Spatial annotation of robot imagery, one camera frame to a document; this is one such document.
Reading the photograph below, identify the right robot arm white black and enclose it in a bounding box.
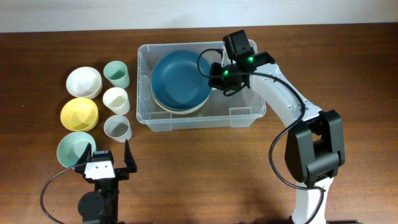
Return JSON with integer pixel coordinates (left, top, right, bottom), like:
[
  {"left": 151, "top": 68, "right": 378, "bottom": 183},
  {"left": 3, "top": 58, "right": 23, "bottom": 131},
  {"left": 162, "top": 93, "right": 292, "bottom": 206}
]
[{"left": 205, "top": 49, "right": 345, "bottom": 223}]

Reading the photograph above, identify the cream white cup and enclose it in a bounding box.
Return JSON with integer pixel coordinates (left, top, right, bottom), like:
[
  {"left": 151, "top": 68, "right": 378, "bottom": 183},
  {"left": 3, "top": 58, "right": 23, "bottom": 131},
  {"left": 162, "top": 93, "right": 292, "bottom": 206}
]
[{"left": 103, "top": 87, "right": 131, "bottom": 115}]

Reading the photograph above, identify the clear plastic storage container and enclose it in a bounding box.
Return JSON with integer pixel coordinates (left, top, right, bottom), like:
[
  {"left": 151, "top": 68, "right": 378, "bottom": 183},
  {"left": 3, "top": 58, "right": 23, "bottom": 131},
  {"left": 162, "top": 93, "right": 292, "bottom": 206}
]
[{"left": 136, "top": 41, "right": 267, "bottom": 132}]

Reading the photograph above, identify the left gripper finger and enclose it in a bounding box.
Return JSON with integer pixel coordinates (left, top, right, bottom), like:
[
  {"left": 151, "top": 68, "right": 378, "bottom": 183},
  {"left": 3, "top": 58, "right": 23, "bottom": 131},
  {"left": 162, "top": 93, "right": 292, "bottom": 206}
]
[
  {"left": 76, "top": 143, "right": 92, "bottom": 165},
  {"left": 124, "top": 140, "right": 137, "bottom": 173}
]

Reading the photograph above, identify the beige plate bowl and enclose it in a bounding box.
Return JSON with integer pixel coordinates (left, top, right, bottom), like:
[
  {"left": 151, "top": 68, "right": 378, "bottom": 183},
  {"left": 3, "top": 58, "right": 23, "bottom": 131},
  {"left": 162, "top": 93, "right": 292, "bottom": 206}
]
[
  {"left": 156, "top": 101, "right": 205, "bottom": 114},
  {"left": 152, "top": 92, "right": 210, "bottom": 114}
]

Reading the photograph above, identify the white small bowl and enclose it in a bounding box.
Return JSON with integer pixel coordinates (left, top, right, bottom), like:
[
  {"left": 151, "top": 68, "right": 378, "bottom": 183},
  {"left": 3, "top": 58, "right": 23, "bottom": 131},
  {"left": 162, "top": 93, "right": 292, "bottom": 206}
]
[{"left": 66, "top": 67, "right": 103, "bottom": 99}]

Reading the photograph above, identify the mint green small bowl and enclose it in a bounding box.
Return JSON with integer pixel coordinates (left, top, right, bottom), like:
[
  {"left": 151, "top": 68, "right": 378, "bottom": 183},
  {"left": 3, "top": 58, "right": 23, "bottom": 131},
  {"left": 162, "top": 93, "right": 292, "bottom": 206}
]
[{"left": 57, "top": 132, "right": 96, "bottom": 167}]

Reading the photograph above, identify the grey cup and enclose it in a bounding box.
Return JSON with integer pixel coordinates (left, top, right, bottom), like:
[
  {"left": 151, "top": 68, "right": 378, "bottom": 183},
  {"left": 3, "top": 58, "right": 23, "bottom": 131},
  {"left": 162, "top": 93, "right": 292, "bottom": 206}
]
[{"left": 104, "top": 115, "right": 132, "bottom": 142}]

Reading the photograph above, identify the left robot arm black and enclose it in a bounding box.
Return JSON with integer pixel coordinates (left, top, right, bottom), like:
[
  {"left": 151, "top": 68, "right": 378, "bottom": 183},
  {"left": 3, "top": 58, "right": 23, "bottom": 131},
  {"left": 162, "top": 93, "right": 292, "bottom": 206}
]
[{"left": 75, "top": 141, "right": 137, "bottom": 224}]

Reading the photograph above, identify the yellow small bowl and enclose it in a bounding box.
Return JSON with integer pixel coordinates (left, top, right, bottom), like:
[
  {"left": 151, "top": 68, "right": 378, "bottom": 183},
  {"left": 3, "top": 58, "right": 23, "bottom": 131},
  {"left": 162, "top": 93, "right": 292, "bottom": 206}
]
[{"left": 60, "top": 98, "right": 99, "bottom": 132}]

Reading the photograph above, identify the blue plate bowl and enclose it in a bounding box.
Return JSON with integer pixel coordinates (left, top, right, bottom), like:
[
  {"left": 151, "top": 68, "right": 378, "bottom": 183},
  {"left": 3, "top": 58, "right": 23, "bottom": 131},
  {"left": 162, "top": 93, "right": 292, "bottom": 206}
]
[{"left": 151, "top": 50, "right": 212, "bottom": 110}]

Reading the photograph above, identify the mint green cup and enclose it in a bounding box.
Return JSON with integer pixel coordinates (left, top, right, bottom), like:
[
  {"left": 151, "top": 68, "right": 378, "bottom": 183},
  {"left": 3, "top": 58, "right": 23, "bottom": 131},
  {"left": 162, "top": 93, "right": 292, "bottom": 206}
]
[{"left": 103, "top": 61, "right": 130, "bottom": 89}]

